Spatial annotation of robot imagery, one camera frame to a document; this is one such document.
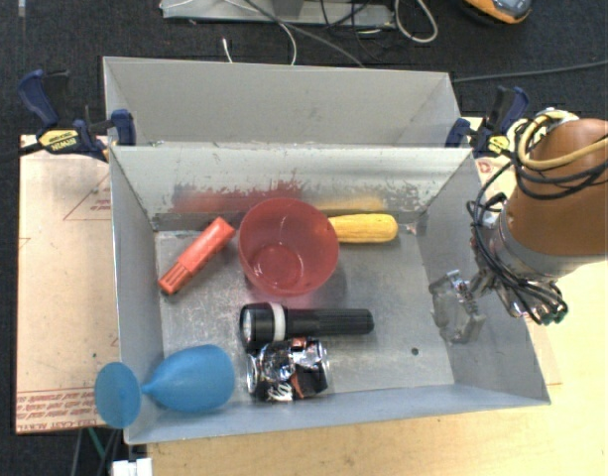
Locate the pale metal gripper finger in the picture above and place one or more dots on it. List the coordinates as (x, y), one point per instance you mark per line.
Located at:
(446, 299)
(466, 326)

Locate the grey metal bin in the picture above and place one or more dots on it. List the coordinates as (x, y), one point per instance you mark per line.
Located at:
(383, 295)

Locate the yellow toy corn cob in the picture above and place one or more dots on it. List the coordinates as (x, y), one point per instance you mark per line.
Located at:
(365, 228)

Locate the black flashlight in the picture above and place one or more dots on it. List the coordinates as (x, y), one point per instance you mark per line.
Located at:
(323, 321)

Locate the red plastic cup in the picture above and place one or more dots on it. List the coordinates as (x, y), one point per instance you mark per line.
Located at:
(288, 246)

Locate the crushed silver black can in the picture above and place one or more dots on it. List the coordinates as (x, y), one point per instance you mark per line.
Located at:
(288, 371)

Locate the orange marker pen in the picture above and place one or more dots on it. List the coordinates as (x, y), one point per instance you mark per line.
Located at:
(197, 256)

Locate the blue plastic wine glass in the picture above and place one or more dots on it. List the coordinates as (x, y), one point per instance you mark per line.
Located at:
(194, 379)

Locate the brown cardboard board red print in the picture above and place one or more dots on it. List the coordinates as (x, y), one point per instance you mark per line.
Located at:
(60, 266)

